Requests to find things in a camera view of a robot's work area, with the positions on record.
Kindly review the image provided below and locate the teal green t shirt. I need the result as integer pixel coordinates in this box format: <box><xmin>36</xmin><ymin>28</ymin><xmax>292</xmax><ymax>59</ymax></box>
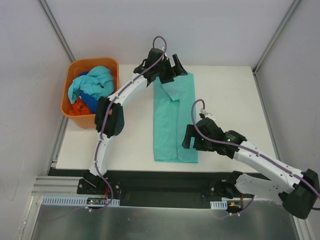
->
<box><xmin>153</xmin><ymin>72</ymin><xmax>198</xmax><ymax>164</ymax></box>

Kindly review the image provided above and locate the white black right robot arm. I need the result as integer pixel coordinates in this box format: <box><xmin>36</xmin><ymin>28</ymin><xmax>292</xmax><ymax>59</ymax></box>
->
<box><xmin>182</xmin><ymin>123</ymin><xmax>320</xmax><ymax>220</ymax></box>

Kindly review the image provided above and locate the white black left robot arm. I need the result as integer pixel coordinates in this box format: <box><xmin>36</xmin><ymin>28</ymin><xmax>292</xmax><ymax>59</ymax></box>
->
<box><xmin>85</xmin><ymin>48</ymin><xmax>188</xmax><ymax>195</ymax></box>

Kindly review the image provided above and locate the light blue t shirt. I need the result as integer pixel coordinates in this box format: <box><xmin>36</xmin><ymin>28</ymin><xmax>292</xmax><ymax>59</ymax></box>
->
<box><xmin>67</xmin><ymin>66</ymin><xmax>116</xmax><ymax>104</ymax></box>

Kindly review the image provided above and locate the dark blue t shirt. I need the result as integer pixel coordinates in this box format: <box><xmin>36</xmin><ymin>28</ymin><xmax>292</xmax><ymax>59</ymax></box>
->
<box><xmin>73</xmin><ymin>69</ymin><xmax>101</xmax><ymax>114</ymax></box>

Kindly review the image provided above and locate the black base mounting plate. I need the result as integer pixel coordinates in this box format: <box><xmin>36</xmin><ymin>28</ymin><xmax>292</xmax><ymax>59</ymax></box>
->
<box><xmin>76</xmin><ymin>171</ymin><xmax>241</xmax><ymax>210</ymax></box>

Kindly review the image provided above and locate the orange plastic bin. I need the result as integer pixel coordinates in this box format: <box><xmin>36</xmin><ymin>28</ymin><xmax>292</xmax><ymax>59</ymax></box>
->
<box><xmin>60</xmin><ymin>57</ymin><xmax>120</xmax><ymax>129</ymax></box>

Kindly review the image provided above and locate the orange t shirt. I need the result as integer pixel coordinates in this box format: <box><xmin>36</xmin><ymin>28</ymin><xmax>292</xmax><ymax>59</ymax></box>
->
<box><xmin>68</xmin><ymin>97</ymin><xmax>92</xmax><ymax>116</ymax></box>

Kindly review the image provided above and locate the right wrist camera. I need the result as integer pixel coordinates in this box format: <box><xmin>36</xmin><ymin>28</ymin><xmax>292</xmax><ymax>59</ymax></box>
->
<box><xmin>196</xmin><ymin>113</ymin><xmax>224</xmax><ymax>140</ymax></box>

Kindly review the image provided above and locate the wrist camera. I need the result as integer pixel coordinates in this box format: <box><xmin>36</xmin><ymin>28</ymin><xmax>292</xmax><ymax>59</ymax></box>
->
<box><xmin>144</xmin><ymin>47</ymin><xmax>164</xmax><ymax>68</ymax></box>
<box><xmin>196</xmin><ymin>113</ymin><xmax>224</xmax><ymax>140</ymax></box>

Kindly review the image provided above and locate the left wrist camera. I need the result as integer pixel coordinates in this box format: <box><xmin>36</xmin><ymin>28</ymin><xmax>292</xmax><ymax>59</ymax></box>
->
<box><xmin>144</xmin><ymin>47</ymin><xmax>164</xmax><ymax>68</ymax></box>

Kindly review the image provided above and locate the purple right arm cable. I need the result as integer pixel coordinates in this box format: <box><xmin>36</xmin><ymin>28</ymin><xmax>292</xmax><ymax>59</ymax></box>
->
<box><xmin>191</xmin><ymin>99</ymin><xmax>320</xmax><ymax>211</ymax></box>

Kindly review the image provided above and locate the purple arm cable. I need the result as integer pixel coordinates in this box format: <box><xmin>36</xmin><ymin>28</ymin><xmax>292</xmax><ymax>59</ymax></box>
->
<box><xmin>94</xmin><ymin>35</ymin><xmax>168</xmax><ymax>213</ymax></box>
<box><xmin>191</xmin><ymin>99</ymin><xmax>320</xmax><ymax>211</ymax></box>

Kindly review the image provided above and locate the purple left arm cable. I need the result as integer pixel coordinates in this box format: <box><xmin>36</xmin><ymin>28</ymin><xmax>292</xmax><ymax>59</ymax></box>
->
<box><xmin>94</xmin><ymin>35</ymin><xmax>168</xmax><ymax>213</ymax></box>

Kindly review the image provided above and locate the right white cable duct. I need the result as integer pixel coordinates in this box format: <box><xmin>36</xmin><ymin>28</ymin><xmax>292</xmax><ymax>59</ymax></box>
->
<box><xmin>210</xmin><ymin>200</ymin><xmax>228</xmax><ymax>210</ymax></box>

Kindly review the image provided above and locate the white cable duct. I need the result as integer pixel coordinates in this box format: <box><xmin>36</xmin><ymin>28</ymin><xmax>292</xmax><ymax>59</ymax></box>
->
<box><xmin>42</xmin><ymin>196</ymin><xmax>120</xmax><ymax>208</ymax></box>
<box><xmin>210</xmin><ymin>200</ymin><xmax>228</xmax><ymax>210</ymax></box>

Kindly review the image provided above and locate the left aluminium corner post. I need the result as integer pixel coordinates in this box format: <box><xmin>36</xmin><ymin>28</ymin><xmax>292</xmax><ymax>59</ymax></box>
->
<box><xmin>37</xmin><ymin>0</ymin><xmax>76</xmax><ymax>63</ymax></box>

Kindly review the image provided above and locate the aluminium corner post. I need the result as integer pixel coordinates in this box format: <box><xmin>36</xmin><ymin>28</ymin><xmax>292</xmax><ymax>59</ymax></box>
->
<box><xmin>37</xmin><ymin>0</ymin><xmax>76</xmax><ymax>63</ymax></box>
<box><xmin>252</xmin><ymin>0</ymin><xmax>303</xmax><ymax>76</ymax></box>

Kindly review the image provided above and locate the right aluminium corner post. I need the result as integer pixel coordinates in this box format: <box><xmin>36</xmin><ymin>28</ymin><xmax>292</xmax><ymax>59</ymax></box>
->
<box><xmin>252</xmin><ymin>0</ymin><xmax>303</xmax><ymax>76</ymax></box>

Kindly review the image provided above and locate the left white cable duct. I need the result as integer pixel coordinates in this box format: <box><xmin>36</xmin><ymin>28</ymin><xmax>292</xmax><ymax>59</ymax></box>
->
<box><xmin>42</xmin><ymin>196</ymin><xmax>120</xmax><ymax>208</ymax></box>

